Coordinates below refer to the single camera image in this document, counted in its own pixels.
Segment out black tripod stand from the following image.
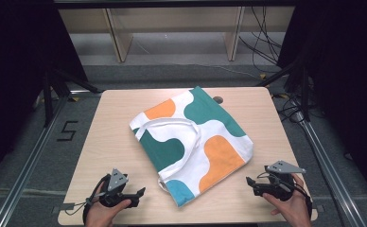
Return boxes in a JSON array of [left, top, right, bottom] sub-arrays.
[[42, 66, 103, 128], [254, 57, 312, 123]]

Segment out aluminium rail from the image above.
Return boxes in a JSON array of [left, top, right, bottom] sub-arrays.
[[0, 94, 70, 227], [298, 118, 367, 227]]

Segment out thin white cable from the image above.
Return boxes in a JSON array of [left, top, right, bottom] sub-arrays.
[[171, 61, 262, 80]]

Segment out tangle of black floor cables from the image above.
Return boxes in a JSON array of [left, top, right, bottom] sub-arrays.
[[271, 89, 326, 125]]

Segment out thin black cable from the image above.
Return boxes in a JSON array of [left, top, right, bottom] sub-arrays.
[[64, 201, 95, 217]]

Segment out black wrist strap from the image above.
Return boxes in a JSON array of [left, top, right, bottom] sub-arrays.
[[293, 181, 314, 219], [82, 175, 111, 225]]

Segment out bundle of black cables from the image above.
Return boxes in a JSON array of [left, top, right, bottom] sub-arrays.
[[238, 5, 284, 74]]

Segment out black curtain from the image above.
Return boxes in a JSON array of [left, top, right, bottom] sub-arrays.
[[0, 0, 90, 190], [277, 0, 367, 200]]

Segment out light wooden shelf unit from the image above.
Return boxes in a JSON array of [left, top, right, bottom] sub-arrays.
[[58, 5, 297, 63]]

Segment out white tote bag colourful patches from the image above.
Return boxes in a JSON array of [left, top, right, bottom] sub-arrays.
[[129, 85, 254, 208]]

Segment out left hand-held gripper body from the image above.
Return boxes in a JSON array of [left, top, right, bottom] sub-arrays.
[[99, 167, 134, 208]]

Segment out person's right hand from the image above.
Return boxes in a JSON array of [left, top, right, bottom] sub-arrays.
[[261, 173, 313, 227]]

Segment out person's left hand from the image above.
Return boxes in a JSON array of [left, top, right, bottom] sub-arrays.
[[84, 181, 132, 227]]

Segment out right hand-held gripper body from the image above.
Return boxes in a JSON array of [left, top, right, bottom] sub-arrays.
[[256, 160, 307, 202]]

